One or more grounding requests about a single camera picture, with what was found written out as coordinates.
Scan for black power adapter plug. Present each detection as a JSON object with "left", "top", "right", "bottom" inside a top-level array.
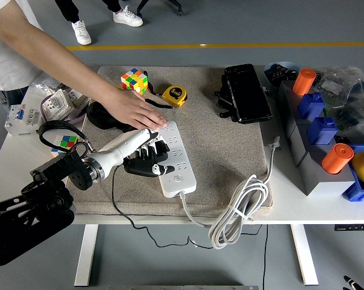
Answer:
[{"left": 136, "top": 139, "right": 171, "bottom": 166}]

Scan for person's torso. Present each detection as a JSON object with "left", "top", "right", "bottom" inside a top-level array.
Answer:
[{"left": 0, "top": 0, "right": 44, "bottom": 105}]

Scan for lavender tray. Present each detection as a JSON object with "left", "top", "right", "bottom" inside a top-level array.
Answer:
[{"left": 39, "top": 90, "right": 89, "bottom": 124}]

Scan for grey block holder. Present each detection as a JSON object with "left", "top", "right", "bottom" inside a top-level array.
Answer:
[{"left": 275, "top": 80, "right": 357, "bottom": 197}]

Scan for blue plastic bin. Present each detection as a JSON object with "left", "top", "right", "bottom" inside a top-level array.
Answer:
[{"left": 341, "top": 143, "right": 364, "bottom": 202}]

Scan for person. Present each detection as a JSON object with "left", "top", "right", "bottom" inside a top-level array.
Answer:
[{"left": 54, "top": 0, "right": 144, "bottom": 46}]

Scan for thin black adapter cord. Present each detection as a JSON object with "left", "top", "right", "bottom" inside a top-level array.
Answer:
[{"left": 111, "top": 166, "right": 215, "bottom": 250}]

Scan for white table leg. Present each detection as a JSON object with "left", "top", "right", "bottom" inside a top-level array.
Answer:
[
  {"left": 74, "top": 224, "right": 99, "bottom": 287},
  {"left": 290, "top": 224, "right": 319, "bottom": 286}
]

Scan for grey-brown mat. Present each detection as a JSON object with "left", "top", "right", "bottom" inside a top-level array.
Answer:
[{"left": 62, "top": 65, "right": 274, "bottom": 218}]

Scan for black wrist strap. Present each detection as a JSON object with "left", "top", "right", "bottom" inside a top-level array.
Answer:
[{"left": 143, "top": 70, "right": 174, "bottom": 109}]

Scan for black desk control panel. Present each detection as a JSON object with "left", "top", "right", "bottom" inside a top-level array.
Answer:
[{"left": 334, "top": 224, "right": 364, "bottom": 232}]

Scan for blue plastic block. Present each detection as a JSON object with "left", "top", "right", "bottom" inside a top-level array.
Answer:
[
  {"left": 306, "top": 116, "right": 339, "bottom": 146},
  {"left": 297, "top": 91, "right": 326, "bottom": 120}
]

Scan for yellow tape measure 5m label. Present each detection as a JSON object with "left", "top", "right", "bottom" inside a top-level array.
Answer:
[{"left": 161, "top": 85, "right": 189, "bottom": 109}]

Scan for black rectangular device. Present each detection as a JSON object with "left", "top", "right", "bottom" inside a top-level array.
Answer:
[{"left": 223, "top": 63, "right": 273, "bottom": 124}]

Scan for colourful puzzle cube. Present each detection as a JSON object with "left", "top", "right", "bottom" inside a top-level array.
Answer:
[
  {"left": 50, "top": 135, "right": 80, "bottom": 158},
  {"left": 120, "top": 68, "right": 149, "bottom": 98}
]

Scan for white power strip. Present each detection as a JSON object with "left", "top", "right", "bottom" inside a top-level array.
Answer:
[{"left": 148, "top": 120, "right": 198, "bottom": 199}]

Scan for black metal bracket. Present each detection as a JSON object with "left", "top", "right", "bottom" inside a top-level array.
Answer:
[{"left": 213, "top": 74, "right": 240, "bottom": 119}]

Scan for thin black hanging cable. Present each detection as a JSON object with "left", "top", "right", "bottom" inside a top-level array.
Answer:
[{"left": 262, "top": 225, "right": 269, "bottom": 290}]

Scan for light blue bowl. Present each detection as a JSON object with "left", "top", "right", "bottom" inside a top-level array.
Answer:
[{"left": 263, "top": 61, "right": 302, "bottom": 91}]

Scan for person's right hand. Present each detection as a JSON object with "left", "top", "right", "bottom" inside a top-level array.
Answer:
[{"left": 102, "top": 89, "right": 168, "bottom": 131}]

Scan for white circuit breaker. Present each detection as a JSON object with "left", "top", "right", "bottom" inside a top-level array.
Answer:
[{"left": 4, "top": 103, "right": 43, "bottom": 137}]

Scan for clear plastic parts bag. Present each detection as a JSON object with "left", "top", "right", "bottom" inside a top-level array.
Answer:
[
  {"left": 330, "top": 90, "right": 364, "bottom": 143},
  {"left": 313, "top": 65, "right": 364, "bottom": 109},
  {"left": 24, "top": 75, "right": 71, "bottom": 103}
]

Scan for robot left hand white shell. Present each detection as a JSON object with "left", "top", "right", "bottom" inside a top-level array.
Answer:
[{"left": 94, "top": 128, "right": 175, "bottom": 179}]

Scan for white power strip cord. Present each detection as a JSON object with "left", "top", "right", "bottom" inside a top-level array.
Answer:
[{"left": 177, "top": 135, "right": 283, "bottom": 250}]

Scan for robot right hand black fingers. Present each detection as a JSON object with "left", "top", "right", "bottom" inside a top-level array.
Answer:
[{"left": 342, "top": 274, "right": 364, "bottom": 290}]

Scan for black office chair base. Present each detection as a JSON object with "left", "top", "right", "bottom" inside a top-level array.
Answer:
[{"left": 136, "top": 0, "right": 184, "bottom": 19}]

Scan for orange cylinder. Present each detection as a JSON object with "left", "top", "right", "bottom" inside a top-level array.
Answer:
[
  {"left": 291, "top": 68, "right": 317, "bottom": 96},
  {"left": 321, "top": 143, "right": 355, "bottom": 175}
]

